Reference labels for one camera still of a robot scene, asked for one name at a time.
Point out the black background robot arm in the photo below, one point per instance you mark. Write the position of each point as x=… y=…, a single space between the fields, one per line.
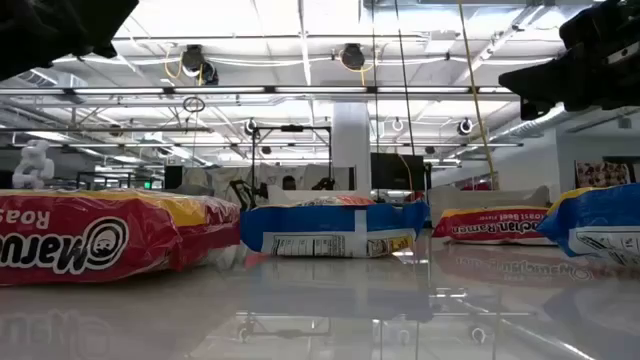
x=245 y=195

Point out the white plastic bin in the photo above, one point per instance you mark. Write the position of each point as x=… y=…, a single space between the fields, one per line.
x=287 y=194

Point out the pale grey plastic bin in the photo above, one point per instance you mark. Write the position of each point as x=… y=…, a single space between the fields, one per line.
x=500 y=197

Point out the black aluminium rig frame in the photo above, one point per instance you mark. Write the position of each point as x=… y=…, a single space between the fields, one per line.
x=292 y=128

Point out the long ceiling light bar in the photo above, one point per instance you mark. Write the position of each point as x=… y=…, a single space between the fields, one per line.
x=220 y=90

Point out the grey wall box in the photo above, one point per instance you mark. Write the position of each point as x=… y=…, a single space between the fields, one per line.
x=624 y=122

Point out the black monitor screen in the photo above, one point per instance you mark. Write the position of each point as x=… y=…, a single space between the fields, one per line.
x=417 y=172

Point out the patterned wall picture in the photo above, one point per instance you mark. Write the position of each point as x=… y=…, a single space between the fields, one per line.
x=602 y=174

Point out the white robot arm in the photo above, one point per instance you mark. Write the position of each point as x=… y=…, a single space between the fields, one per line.
x=32 y=167

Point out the black speaker box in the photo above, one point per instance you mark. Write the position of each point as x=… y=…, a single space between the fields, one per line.
x=173 y=177

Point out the person's head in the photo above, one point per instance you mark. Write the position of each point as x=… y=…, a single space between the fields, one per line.
x=289 y=183

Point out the blue soy sauce ramen packet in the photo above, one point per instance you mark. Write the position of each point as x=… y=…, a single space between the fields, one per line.
x=325 y=222
x=600 y=210

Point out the red roast beef ramen packet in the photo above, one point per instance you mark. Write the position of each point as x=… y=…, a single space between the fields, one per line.
x=100 y=235
x=495 y=227

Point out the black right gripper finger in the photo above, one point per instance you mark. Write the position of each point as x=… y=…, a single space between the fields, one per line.
x=565 y=82
x=536 y=110

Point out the silver ventilation duct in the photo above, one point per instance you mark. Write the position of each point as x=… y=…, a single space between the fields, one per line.
x=60 y=80
x=540 y=126

